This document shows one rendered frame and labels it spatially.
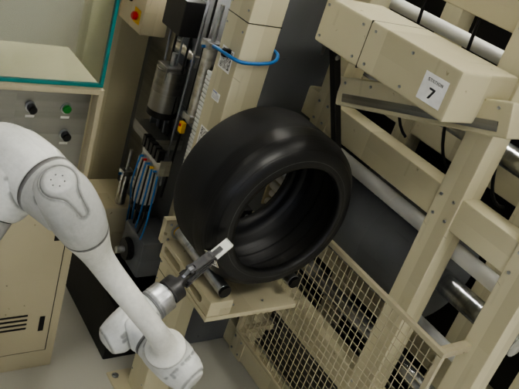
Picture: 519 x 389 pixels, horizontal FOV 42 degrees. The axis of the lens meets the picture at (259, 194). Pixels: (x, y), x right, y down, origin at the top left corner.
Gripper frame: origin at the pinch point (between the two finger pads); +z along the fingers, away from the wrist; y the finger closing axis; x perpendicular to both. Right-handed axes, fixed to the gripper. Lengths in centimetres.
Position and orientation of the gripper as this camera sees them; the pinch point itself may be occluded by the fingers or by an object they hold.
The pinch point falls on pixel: (221, 249)
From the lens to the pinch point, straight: 192.5
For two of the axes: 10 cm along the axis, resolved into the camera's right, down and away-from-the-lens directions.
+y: -2.2, 4.6, 8.6
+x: 6.9, 7.0, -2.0
